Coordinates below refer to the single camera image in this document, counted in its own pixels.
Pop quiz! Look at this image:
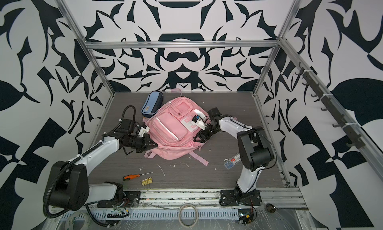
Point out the blue pencil case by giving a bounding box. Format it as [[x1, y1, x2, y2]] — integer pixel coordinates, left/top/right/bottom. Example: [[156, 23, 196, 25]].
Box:
[[141, 91, 164, 118]]

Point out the white slotted cable duct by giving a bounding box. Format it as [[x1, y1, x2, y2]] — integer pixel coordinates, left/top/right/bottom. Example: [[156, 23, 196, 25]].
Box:
[[59, 208, 240, 221]]

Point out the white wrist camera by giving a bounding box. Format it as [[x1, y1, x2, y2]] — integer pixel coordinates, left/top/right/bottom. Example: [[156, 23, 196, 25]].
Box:
[[138, 124, 150, 138], [192, 115, 206, 130]]

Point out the clear tape roll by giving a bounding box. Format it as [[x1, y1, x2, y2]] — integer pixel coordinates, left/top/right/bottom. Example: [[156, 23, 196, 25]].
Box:
[[178, 203, 199, 228]]

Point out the grey wall hook rail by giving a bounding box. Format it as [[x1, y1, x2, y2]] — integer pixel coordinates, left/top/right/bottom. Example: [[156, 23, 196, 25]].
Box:
[[297, 62, 366, 149]]

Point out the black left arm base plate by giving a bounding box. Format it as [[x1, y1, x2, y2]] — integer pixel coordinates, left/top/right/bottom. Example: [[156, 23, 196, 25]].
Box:
[[97, 191, 141, 208]]

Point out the small yellow wooden block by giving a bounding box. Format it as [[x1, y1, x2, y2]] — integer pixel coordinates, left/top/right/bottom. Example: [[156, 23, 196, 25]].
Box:
[[141, 177, 153, 186]]

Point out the pink student backpack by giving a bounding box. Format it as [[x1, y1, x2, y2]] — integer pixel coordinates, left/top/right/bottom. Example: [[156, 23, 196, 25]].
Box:
[[144, 96, 208, 166]]

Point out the small green circuit board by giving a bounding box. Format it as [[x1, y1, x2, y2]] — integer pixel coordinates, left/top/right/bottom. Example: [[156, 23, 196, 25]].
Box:
[[238, 209, 257, 226]]

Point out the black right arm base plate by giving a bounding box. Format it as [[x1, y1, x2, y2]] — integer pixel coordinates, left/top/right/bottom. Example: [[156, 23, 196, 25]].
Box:
[[219, 188, 262, 207]]

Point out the orange handled screwdriver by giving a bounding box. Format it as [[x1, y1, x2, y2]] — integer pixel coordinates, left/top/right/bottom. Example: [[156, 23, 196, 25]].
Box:
[[123, 172, 152, 181]]

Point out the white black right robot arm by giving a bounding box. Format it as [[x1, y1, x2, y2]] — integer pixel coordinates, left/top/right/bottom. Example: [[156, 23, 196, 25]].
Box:
[[192, 108, 277, 198]]

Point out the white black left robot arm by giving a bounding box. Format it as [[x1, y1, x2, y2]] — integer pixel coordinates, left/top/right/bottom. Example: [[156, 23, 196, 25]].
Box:
[[43, 119, 158, 218]]

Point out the black corrugated cable conduit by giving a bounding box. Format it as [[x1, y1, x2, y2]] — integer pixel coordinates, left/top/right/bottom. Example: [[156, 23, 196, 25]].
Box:
[[42, 155, 84, 219]]

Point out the aluminium frame crossbar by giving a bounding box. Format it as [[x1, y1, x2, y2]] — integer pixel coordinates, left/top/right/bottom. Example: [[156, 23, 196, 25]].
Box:
[[85, 40, 277, 50]]

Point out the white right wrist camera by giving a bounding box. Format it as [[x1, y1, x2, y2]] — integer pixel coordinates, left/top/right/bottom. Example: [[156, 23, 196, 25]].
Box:
[[192, 115, 206, 130]]

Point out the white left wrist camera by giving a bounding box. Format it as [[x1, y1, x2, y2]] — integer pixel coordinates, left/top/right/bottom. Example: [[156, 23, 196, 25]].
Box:
[[138, 124, 150, 138]]

